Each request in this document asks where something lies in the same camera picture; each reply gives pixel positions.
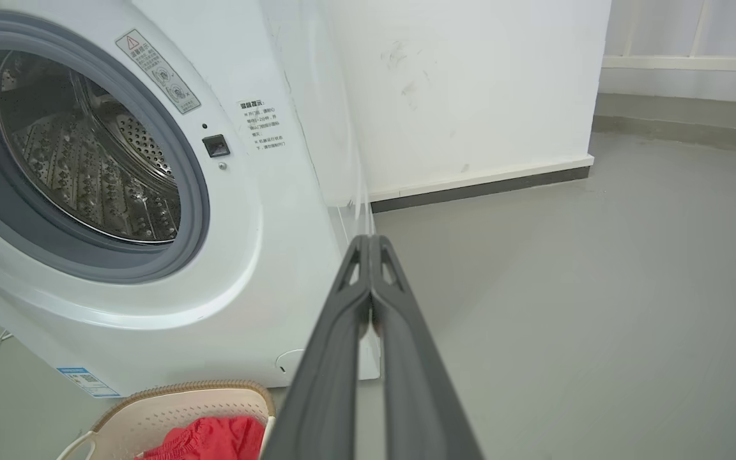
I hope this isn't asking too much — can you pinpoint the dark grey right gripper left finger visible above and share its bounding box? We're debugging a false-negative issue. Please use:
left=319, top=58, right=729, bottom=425
left=259, top=234, right=370, bottom=460

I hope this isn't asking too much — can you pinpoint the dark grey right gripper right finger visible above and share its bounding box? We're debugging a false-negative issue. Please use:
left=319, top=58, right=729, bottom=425
left=370, top=234, right=485, bottom=460

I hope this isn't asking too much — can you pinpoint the red cloth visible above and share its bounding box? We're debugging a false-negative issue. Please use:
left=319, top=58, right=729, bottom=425
left=135, top=415, right=267, bottom=460

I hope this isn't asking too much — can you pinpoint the cream perforated laundry basket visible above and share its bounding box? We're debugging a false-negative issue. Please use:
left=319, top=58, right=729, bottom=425
left=56, top=380, right=277, bottom=460

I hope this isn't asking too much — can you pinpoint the stainless steel washing machine drum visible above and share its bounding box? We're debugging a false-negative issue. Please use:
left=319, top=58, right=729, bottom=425
left=0, top=51, right=183, bottom=245

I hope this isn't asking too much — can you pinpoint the white front-load washing machine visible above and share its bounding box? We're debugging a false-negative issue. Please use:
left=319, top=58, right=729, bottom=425
left=0, top=0, right=383, bottom=398

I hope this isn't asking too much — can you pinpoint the grey rubber door gasket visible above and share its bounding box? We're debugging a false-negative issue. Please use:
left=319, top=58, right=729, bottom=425
left=0, top=11, right=211, bottom=284

